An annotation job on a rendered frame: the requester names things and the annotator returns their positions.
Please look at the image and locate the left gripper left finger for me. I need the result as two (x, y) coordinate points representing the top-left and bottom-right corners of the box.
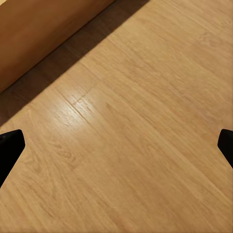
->
(0, 129), (25, 187)

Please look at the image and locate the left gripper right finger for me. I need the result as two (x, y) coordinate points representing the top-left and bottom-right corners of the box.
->
(217, 129), (233, 168)

